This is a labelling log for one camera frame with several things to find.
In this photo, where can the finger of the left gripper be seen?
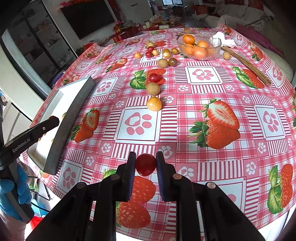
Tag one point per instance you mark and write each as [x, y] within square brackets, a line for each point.
[12, 150]

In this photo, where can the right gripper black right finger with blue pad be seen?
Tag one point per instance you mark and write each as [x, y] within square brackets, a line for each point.
[202, 208]

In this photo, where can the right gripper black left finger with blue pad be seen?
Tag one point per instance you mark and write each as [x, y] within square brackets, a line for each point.
[88, 212]

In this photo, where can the red cherry tomato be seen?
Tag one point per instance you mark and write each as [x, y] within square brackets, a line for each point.
[145, 164]
[149, 54]
[150, 48]

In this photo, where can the tan longan fruit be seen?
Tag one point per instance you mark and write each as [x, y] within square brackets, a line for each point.
[153, 89]

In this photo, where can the dark brown cherry tomato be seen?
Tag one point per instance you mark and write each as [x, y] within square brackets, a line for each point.
[173, 62]

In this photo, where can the blue gloved hand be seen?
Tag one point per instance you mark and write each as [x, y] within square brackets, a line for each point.
[24, 193]

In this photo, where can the white tray grey rim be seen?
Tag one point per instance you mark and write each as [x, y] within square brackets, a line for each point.
[65, 105]

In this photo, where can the pink strawberry checkered tablecloth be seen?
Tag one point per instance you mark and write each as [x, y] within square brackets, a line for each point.
[218, 122]

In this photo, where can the long wooden fork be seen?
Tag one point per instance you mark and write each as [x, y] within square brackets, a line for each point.
[254, 69]

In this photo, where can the tan longan beside fork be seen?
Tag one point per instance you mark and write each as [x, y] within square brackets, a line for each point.
[226, 55]

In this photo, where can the orange mandarin front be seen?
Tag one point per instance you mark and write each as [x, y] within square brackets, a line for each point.
[199, 52]

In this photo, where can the orange mandarin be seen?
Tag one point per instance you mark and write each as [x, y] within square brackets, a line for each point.
[199, 52]
[186, 49]
[203, 44]
[188, 39]

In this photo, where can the golden berry lower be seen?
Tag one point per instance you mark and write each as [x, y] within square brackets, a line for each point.
[166, 55]

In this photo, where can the golden berry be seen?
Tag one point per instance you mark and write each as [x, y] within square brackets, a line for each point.
[174, 51]
[166, 51]
[166, 55]

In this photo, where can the golden berry right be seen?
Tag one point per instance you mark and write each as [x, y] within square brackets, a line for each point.
[174, 51]

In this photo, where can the clear glass fruit bowl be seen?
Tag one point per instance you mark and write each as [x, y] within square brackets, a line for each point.
[213, 49]

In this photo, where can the orange mandarin left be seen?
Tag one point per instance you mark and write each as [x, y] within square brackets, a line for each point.
[186, 49]

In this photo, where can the golden berry upper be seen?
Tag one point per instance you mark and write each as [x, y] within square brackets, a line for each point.
[166, 51]

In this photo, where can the small yellow tomato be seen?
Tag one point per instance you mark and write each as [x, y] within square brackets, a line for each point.
[155, 52]

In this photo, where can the orange mandarin right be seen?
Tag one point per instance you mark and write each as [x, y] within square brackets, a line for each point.
[203, 44]

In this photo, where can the crumpled white tissue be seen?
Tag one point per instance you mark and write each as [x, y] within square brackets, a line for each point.
[224, 42]

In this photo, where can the orange mandarin top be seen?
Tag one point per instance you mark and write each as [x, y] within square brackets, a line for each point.
[188, 39]

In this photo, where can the white round coffee table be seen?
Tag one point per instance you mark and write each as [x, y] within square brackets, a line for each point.
[161, 24]

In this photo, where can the grey sofa with cushions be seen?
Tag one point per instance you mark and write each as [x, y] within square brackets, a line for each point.
[247, 13]

